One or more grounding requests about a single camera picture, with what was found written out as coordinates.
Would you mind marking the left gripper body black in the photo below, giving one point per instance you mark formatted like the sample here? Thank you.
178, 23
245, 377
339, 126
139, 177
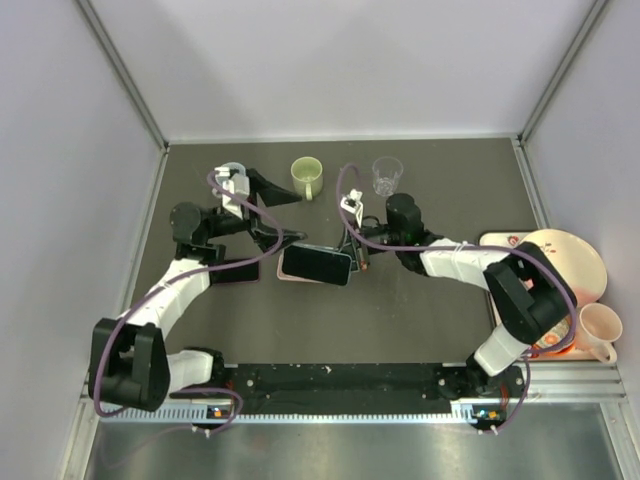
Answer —
251, 213

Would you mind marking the green mug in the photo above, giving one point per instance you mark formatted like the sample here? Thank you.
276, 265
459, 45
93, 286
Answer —
307, 177

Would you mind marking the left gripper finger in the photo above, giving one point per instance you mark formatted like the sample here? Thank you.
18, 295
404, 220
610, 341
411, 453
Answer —
272, 239
270, 194

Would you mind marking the light blue cable duct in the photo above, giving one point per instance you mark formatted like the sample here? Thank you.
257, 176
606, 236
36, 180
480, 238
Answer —
217, 411

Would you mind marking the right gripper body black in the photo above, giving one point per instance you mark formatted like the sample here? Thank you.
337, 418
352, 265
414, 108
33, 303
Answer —
361, 253

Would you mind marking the dark phone blue edge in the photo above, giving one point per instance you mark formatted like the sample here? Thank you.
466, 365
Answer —
315, 264

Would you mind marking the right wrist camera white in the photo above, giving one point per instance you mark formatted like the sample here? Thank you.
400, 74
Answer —
352, 203

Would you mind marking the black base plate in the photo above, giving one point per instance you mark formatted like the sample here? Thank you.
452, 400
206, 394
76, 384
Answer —
363, 388

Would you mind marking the orange patterned bowl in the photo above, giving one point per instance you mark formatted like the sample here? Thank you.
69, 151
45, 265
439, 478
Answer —
553, 337

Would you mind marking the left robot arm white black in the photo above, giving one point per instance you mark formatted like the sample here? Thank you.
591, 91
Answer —
129, 364

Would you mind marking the pink white plate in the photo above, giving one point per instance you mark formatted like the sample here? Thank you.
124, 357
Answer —
576, 260

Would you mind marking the light blue footed cup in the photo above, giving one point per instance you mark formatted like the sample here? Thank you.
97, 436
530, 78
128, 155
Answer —
234, 167

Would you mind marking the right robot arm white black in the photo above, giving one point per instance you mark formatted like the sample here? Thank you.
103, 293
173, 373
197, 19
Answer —
530, 294

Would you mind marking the white tray with strawberries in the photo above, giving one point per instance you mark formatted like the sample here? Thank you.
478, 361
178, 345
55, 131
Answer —
512, 240

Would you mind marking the clear glass tumbler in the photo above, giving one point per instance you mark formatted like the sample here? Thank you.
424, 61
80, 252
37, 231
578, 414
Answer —
387, 172

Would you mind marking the pink mug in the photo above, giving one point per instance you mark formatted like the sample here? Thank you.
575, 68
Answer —
598, 328

